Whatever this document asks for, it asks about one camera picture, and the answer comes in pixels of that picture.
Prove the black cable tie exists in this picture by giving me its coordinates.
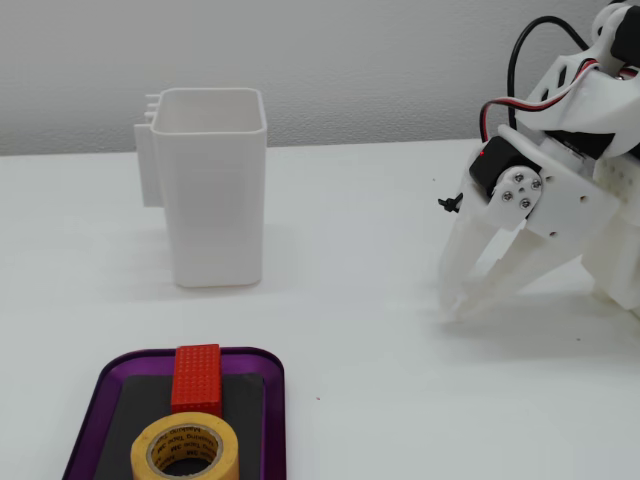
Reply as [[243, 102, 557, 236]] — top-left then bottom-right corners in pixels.
[[437, 192, 466, 214]]

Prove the purple metal tray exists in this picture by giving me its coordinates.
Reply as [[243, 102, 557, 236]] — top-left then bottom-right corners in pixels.
[[62, 347, 287, 480]]

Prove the red studded block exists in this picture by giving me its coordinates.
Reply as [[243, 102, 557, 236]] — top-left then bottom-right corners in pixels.
[[170, 343, 224, 417]]

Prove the yellow masking tape roll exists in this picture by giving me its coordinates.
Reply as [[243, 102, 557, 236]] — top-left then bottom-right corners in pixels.
[[130, 412, 242, 480]]

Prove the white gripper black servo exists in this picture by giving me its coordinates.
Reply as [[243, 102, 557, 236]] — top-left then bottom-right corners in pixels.
[[438, 124, 620, 321]]

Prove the black cable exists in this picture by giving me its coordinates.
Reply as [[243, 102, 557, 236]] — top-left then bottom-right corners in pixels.
[[506, 16, 592, 130]]

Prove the white plastic box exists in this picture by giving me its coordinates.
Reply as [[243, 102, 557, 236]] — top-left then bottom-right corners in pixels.
[[133, 88, 268, 290]]

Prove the black tray mat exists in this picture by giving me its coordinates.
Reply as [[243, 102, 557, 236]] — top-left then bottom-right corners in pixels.
[[94, 373, 266, 480]]

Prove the red white black servo wire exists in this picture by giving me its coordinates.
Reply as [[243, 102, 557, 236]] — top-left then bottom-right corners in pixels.
[[478, 57, 602, 147]]

